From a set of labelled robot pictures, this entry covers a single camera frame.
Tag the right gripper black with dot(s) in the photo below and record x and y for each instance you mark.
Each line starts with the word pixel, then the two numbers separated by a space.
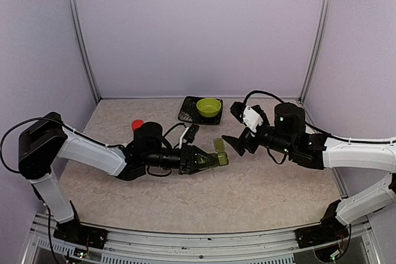
pixel 237 144

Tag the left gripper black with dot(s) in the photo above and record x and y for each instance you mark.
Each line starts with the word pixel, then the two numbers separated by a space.
pixel 188 160

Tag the green pill organizer box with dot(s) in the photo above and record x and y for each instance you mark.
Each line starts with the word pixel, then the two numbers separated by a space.
pixel 221 154

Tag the red pill bottle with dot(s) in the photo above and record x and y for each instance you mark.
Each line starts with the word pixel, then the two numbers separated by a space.
pixel 136 124

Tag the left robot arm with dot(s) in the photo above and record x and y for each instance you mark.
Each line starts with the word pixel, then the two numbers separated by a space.
pixel 49 138

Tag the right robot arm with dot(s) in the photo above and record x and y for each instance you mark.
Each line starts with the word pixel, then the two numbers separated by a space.
pixel 288 136

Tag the lime green bowl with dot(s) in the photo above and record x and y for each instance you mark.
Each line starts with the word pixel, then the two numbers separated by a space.
pixel 209 107

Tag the black patterned tray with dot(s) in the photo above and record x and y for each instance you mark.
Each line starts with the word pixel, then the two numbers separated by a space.
pixel 190 114

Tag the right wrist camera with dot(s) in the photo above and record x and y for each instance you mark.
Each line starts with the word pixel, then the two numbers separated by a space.
pixel 253 117

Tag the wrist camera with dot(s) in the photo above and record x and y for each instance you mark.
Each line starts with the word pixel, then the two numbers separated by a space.
pixel 188 136
pixel 253 117

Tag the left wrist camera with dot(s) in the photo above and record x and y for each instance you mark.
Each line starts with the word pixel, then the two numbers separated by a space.
pixel 188 136

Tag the aluminium front frame rail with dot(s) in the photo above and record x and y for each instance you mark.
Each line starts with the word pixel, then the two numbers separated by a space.
pixel 132 246

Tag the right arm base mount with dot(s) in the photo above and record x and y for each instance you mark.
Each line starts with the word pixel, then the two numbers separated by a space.
pixel 320 234

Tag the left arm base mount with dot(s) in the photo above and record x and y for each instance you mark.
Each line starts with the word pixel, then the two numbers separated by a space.
pixel 80 234

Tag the right aluminium corner post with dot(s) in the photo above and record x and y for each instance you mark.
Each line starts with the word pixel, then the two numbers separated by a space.
pixel 320 32

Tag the aluminium corner post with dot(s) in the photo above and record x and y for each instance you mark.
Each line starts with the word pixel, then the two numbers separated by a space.
pixel 92 84
pixel 320 32

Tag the left aluminium corner post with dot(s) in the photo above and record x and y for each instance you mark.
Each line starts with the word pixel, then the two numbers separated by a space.
pixel 92 84

